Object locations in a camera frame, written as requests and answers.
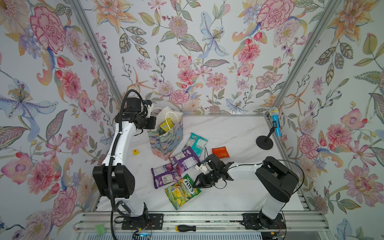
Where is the blue toy microphone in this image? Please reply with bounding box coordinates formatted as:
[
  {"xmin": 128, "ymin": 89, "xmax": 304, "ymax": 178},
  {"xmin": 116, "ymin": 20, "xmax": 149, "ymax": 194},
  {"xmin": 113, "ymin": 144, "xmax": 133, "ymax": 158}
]
[{"xmin": 269, "ymin": 107, "xmax": 282, "ymax": 137}]

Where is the teal snack packet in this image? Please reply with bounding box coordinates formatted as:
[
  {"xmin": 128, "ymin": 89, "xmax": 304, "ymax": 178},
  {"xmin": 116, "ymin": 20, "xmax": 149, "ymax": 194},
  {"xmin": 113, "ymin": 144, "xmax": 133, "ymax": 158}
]
[{"xmin": 182, "ymin": 133, "xmax": 208, "ymax": 157}]

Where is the black microphone stand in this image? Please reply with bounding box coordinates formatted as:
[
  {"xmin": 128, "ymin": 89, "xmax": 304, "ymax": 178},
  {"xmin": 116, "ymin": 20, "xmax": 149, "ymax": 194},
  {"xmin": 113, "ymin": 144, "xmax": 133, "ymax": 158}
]
[{"xmin": 256, "ymin": 127, "xmax": 275, "ymax": 150}]

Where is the green Fox's candy bag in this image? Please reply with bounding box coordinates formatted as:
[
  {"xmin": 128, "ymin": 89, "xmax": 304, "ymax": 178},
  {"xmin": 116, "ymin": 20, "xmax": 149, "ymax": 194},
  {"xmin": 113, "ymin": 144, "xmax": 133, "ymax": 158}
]
[{"xmin": 165, "ymin": 174, "xmax": 201, "ymax": 210}]

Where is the black yellow screwdriver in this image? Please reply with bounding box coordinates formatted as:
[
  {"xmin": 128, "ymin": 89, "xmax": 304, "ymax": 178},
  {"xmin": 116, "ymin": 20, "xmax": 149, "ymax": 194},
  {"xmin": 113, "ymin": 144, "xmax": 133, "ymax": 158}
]
[{"xmin": 176, "ymin": 225, "xmax": 226, "ymax": 233}]

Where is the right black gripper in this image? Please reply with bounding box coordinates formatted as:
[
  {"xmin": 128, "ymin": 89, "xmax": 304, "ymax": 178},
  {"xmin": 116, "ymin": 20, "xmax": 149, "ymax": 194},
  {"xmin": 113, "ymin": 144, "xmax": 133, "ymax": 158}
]
[{"xmin": 191, "ymin": 170, "xmax": 220, "ymax": 188}]

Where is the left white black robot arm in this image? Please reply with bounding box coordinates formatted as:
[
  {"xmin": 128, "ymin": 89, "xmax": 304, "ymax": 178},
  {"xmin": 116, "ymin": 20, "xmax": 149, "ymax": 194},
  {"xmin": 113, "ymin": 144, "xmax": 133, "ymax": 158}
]
[{"xmin": 92, "ymin": 90, "xmax": 156, "ymax": 217}]

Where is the small red sachet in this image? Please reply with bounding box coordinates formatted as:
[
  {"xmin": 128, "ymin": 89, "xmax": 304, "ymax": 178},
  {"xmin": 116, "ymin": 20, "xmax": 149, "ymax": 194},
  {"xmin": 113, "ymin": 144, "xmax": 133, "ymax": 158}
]
[{"xmin": 212, "ymin": 147, "xmax": 230, "ymax": 159}]

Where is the floral paper gift bag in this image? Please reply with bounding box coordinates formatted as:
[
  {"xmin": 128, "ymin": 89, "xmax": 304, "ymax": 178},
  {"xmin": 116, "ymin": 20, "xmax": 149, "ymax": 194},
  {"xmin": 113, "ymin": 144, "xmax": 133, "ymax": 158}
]
[{"xmin": 148, "ymin": 107, "xmax": 184, "ymax": 161}]

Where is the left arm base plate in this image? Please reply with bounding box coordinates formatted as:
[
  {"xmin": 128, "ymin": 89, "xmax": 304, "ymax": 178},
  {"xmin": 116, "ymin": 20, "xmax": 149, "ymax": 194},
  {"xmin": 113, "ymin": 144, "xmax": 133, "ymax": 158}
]
[{"xmin": 122, "ymin": 214, "xmax": 164, "ymax": 230}]

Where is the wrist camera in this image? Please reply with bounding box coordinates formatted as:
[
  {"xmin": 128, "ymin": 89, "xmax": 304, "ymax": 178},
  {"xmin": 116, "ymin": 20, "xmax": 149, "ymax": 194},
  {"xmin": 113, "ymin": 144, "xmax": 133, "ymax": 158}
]
[
  {"xmin": 195, "ymin": 162, "xmax": 209, "ymax": 174},
  {"xmin": 143, "ymin": 100, "xmax": 153, "ymax": 118}
]

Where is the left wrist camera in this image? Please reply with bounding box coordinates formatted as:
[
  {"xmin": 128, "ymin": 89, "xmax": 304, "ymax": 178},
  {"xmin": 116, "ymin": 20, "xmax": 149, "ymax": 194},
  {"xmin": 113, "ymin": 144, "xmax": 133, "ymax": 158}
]
[{"xmin": 143, "ymin": 100, "xmax": 153, "ymax": 118}]

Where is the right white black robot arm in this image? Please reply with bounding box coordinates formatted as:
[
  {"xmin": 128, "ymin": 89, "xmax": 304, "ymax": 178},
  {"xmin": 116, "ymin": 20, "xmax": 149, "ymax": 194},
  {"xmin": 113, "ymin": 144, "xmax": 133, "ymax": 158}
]
[{"xmin": 193, "ymin": 154, "xmax": 300, "ymax": 221}]

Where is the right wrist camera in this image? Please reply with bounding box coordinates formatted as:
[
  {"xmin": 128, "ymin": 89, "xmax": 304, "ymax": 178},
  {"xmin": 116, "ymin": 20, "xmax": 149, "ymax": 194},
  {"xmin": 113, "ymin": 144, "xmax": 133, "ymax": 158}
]
[{"xmin": 195, "ymin": 162, "xmax": 209, "ymax": 174}]

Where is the purple snack packet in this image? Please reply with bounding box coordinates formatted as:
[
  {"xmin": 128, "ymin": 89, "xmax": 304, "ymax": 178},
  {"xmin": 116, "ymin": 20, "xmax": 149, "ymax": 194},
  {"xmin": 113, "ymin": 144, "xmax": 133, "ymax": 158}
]
[
  {"xmin": 170, "ymin": 147, "xmax": 200, "ymax": 175},
  {"xmin": 151, "ymin": 163, "xmax": 182, "ymax": 189}
]

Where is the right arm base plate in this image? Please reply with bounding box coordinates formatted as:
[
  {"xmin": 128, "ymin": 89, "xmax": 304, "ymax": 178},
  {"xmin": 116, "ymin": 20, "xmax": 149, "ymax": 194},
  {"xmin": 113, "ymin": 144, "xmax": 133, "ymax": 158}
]
[{"xmin": 241, "ymin": 213, "xmax": 286, "ymax": 230}]

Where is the yellow-green chips bag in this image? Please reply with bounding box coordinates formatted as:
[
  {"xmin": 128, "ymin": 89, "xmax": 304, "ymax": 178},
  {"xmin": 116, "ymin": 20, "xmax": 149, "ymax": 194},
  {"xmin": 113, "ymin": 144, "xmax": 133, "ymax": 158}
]
[{"xmin": 160, "ymin": 118, "xmax": 174, "ymax": 133}]

